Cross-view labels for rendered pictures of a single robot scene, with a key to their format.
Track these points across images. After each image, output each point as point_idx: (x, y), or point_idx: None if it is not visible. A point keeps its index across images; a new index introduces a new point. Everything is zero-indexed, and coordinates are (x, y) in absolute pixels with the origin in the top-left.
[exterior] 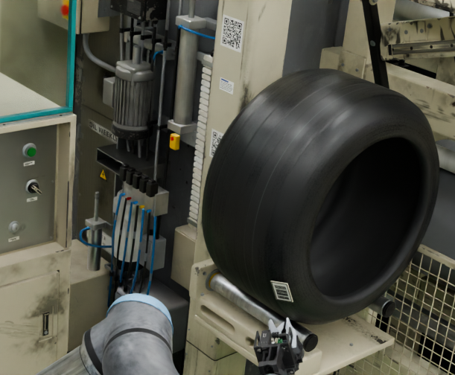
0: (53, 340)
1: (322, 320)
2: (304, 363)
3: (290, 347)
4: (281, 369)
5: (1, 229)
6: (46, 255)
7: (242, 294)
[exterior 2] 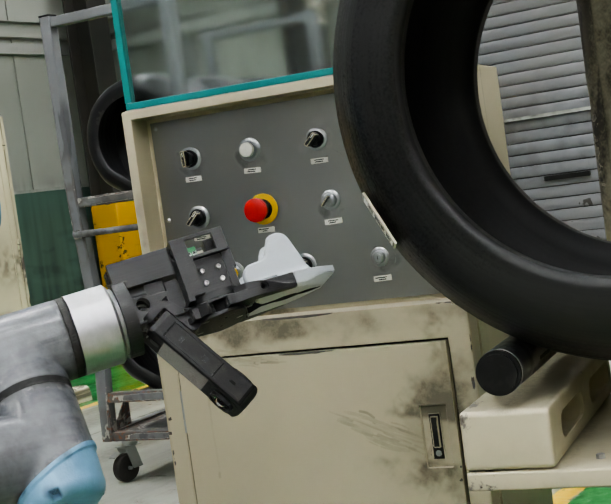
0: (455, 473)
1: (539, 325)
2: (486, 423)
3: (177, 254)
4: (153, 296)
5: (358, 258)
6: (418, 305)
7: None
